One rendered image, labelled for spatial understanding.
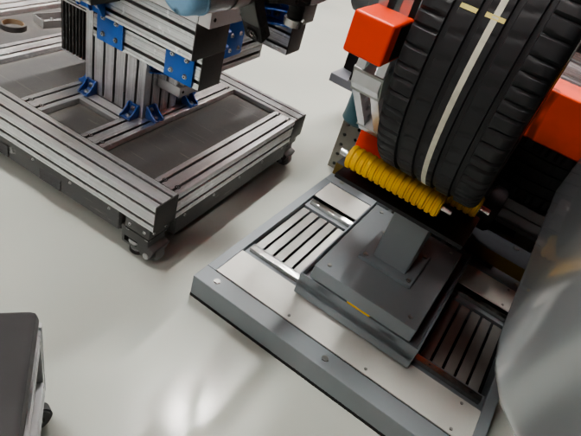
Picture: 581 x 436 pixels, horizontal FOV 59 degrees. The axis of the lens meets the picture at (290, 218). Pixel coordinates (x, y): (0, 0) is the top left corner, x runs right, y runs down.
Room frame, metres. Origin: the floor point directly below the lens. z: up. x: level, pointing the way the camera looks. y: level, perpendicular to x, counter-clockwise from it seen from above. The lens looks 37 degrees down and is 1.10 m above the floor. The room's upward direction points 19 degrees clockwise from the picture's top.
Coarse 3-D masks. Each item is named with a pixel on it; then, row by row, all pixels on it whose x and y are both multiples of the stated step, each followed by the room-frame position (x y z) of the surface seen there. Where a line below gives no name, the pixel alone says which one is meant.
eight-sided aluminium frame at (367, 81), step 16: (384, 0) 0.94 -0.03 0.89; (416, 0) 0.93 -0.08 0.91; (368, 64) 0.95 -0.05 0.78; (352, 80) 0.95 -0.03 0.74; (368, 80) 0.93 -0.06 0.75; (384, 80) 0.92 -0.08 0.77; (368, 96) 0.95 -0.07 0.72; (384, 96) 0.97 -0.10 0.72; (368, 112) 1.06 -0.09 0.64; (368, 128) 1.06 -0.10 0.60
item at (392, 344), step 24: (360, 216) 1.35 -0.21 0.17; (336, 240) 1.20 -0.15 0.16; (312, 264) 1.06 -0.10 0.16; (456, 264) 1.30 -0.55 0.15; (312, 288) 0.99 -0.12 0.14; (336, 312) 0.96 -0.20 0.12; (360, 312) 0.94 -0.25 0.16; (432, 312) 1.05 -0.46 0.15; (360, 336) 0.93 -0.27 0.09; (384, 336) 0.91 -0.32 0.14; (408, 360) 0.88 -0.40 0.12
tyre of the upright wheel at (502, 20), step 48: (432, 0) 0.86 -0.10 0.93; (480, 0) 0.84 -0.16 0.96; (528, 0) 0.83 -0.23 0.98; (576, 0) 0.82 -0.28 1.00; (432, 48) 0.85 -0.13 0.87; (528, 48) 0.81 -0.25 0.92; (432, 96) 0.83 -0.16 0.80; (480, 96) 0.80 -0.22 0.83; (528, 96) 0.78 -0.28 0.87; (384, 144) 0.91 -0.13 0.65; (480, 144) 0.80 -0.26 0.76; (480, 192) 0.84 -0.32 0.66
